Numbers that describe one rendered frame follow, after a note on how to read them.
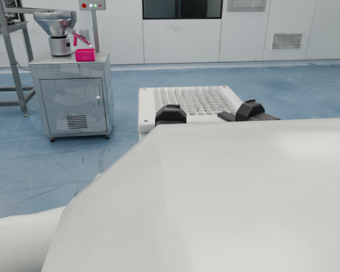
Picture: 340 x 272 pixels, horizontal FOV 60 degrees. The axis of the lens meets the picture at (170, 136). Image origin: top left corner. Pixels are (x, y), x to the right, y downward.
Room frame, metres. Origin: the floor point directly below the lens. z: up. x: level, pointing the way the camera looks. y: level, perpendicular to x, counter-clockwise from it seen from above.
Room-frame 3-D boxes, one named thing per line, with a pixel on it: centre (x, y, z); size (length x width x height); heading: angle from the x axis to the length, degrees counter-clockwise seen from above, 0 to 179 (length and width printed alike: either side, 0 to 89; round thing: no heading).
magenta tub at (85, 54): (2.57, 0.73, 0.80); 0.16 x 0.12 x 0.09; 96
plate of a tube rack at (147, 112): (0.65, -0.05, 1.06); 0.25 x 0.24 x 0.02; 95
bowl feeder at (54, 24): (2.80, 0.95, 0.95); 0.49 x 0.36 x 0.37; 96
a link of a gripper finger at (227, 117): (0.53, -0.12, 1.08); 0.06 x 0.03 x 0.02; 37
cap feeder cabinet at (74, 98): (2.75, 0.90, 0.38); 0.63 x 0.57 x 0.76; 96
